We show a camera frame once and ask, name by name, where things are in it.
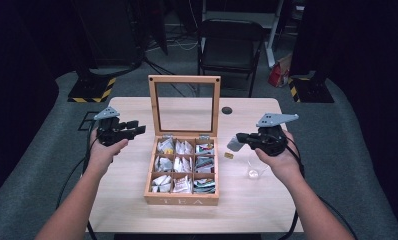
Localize person's left hand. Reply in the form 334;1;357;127
88;128;130;168

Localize person's right hand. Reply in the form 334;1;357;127
254;129;303;183

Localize red bag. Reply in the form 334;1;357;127
267;54;293;89

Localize left hand-held gripper cable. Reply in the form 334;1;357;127
55;119;100;240

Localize black folding chair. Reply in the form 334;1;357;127
197;18;266;98

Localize grey tea bag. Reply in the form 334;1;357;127
226;135;243;152

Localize clear glass cup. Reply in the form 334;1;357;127
246;160;267;180

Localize pile of assorted tea packets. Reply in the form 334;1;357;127
150;137;217;195

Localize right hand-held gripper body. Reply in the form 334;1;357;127
250;112;300;157

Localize floor cables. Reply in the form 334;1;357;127
142;19;201;78

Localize hazard-striped stand base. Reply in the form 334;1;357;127
288;77;335;104
67;76;117;104

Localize wooden tea box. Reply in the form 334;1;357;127
143;74;221;207

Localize white desk leg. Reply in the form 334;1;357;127
266;0;285;69

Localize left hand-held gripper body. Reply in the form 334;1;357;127
93;106;135;147

